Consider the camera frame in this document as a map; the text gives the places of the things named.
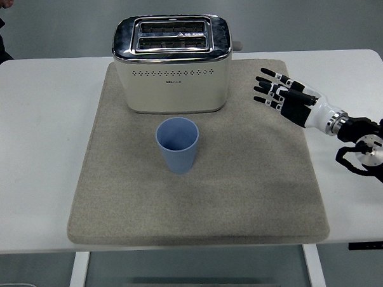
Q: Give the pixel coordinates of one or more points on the person's hand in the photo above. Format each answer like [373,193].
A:
[5,3]

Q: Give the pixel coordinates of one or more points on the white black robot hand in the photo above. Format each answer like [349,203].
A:
[320,112]

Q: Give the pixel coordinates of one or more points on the beige felt mat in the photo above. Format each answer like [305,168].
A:
[188,207]

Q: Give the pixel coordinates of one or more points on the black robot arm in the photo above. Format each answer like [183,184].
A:
[362,126]

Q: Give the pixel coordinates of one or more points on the blue ribbed plastic cup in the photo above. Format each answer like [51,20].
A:
[179,160]

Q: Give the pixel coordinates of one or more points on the black table control panel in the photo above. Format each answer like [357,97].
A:
[374,245]

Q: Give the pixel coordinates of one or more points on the cream and chrome toaster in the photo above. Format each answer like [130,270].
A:
[173,90]

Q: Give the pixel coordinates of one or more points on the white table leg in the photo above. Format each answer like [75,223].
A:
[314,268]
[77,275]

